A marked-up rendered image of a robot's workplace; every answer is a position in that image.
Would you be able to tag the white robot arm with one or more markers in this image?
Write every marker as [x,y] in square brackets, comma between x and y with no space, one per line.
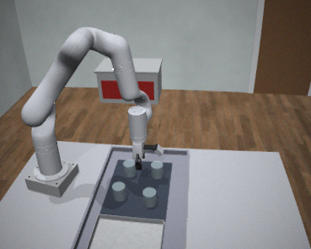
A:
[41,102]

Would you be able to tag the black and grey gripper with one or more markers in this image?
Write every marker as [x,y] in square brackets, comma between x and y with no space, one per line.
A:
[137,151]

